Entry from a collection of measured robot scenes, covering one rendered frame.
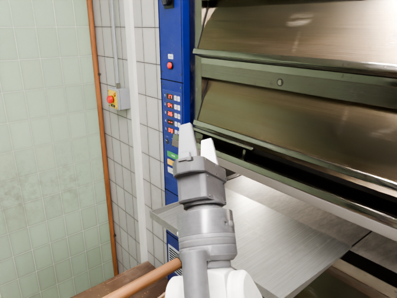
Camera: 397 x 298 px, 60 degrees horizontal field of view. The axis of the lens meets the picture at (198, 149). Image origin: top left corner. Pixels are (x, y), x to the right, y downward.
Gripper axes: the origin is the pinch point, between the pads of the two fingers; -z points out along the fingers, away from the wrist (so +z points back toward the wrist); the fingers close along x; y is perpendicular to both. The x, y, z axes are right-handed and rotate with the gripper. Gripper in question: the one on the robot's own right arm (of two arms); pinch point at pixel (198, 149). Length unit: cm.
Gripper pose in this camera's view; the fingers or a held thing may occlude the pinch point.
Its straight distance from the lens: 58.8
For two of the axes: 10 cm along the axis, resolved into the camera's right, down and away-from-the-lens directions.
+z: 0.9, 9.3, -3.5
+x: -4.4, -2.7, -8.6
